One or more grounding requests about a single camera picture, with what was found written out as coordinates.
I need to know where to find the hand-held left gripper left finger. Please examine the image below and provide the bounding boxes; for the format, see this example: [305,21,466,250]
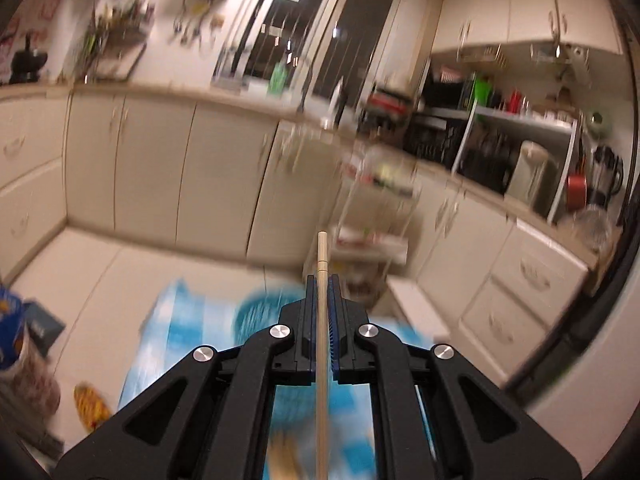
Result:
[52,274,319,480]

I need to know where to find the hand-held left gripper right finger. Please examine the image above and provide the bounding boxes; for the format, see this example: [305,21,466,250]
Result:
[329,274,584,480]

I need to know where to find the wooden chopstick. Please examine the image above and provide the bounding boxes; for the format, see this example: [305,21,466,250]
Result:
[315,231,331,480]

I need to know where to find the teal round container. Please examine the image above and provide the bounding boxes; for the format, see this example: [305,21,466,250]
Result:
[232,285,321,441]

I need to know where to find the white rolling cart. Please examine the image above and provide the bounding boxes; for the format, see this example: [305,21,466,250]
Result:
[327,137,423,308]

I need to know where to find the blue checkered tablecloth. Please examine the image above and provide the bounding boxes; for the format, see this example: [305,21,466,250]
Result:
[117,280,436,480]

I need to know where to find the cream base cabinets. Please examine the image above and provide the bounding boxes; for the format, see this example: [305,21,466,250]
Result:
[0,85,593,386]

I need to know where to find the black countertop oven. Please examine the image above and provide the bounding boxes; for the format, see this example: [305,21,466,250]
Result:
[403,114,472,172]

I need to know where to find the stack of pots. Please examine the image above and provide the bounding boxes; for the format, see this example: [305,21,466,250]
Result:
[359,81,417,137]

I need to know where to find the metal sink faucet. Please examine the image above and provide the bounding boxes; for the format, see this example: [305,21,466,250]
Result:
[294,57,315,115]

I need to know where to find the green bottle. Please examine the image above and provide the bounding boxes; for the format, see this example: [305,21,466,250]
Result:
[269,59,292,95]

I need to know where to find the yellow snack packet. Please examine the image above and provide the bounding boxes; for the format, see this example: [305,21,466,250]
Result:
[73,383,113,432]

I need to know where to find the white electric water boiler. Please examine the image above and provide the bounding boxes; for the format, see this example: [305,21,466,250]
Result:
[504,140,552,207]

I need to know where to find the black microwave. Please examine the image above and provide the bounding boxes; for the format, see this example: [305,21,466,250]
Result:
[421,62,477,112]

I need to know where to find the dark box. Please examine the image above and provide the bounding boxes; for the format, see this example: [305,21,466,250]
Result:
[24,300,67,357]

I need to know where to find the red pot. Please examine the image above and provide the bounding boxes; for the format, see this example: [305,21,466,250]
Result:
[566,172,589,209]

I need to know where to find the white appliance shelf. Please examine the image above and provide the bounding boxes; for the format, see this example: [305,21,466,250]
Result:
[449,104,587,227]

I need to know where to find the kitchen window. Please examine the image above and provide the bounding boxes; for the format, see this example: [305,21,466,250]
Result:
[232,0,403,113]

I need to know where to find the clear food jar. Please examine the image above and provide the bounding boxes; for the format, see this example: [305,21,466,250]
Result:
[0,342,62,418]

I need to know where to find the blue snack bag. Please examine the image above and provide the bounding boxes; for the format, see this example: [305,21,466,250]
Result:
[0,285,27,372]

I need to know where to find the black blender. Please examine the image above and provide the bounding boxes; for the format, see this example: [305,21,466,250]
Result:
[589,144,625,203]

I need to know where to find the black wok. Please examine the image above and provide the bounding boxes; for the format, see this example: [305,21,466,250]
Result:
[9,34,50,85]

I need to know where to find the wire spice rack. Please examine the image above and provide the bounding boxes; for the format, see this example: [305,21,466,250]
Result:
[77,0,153,82]

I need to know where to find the cream wall cabinets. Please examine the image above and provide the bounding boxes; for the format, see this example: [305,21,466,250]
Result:
[431,0,625,57]

